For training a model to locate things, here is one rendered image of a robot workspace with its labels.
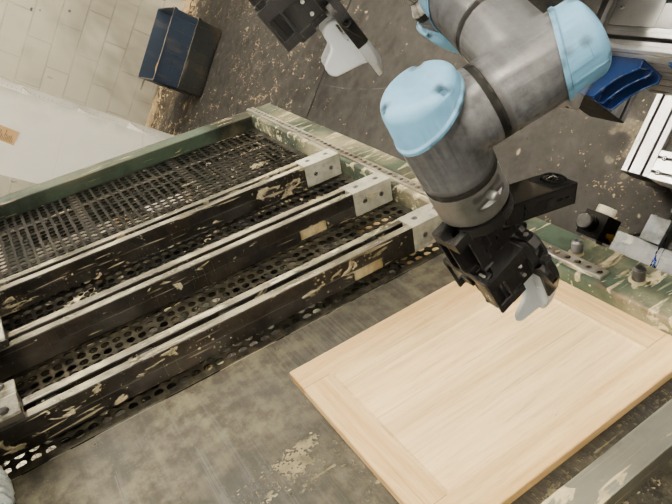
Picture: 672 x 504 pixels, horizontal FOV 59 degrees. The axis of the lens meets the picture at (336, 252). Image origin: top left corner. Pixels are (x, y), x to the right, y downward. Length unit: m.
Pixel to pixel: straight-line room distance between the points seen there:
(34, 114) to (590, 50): 4.32
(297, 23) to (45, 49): 5.39
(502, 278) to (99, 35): 5.65
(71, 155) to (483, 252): 4.28
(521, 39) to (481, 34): 0.04
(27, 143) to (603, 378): 4.16
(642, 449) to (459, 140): 0.60
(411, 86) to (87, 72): 5.66
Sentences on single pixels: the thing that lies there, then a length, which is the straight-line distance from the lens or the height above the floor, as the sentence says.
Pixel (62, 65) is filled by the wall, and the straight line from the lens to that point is 6.07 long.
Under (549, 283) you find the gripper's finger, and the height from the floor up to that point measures 1.41.
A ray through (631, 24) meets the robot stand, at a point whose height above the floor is 0.95.
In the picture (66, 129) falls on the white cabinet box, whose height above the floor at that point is 1.00.
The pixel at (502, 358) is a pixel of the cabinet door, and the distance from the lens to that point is 1.12.
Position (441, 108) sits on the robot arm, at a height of 1.67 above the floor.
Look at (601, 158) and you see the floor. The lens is 2.39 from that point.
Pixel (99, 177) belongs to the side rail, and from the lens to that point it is 2.29.
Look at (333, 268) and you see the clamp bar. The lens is 1.30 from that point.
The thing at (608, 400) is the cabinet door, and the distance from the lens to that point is 1.07.
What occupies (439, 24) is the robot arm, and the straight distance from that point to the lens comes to 0.65.
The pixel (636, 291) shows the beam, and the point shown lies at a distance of 1.24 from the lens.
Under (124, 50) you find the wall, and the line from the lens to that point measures 6.17.
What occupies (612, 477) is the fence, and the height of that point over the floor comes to 1.16.
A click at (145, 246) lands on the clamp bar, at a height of 1.41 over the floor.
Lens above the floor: 2.01
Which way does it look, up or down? 39 degrees down
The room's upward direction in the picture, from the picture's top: 76 degrees counter-clockwise
